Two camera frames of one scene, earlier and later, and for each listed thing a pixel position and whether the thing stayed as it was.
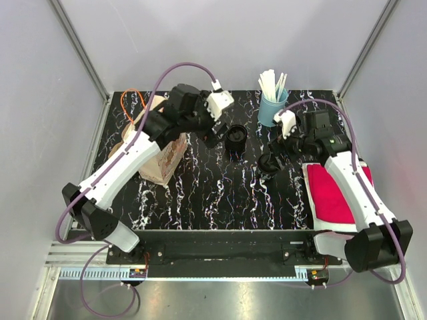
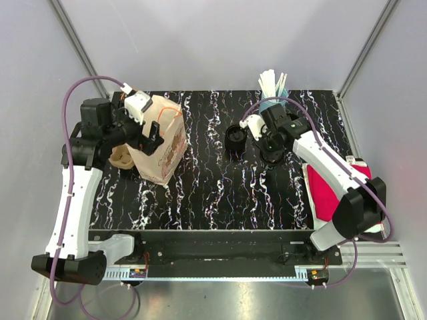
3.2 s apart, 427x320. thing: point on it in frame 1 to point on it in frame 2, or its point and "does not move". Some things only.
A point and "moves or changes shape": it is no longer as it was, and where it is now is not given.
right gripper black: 279,145 to 260,146
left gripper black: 210,138 to 147,144
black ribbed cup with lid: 235,137 does not move
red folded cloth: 330,203 does not move
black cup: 269,165 moves or changes shape
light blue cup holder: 268,109 does not move
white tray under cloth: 323,225 does not move
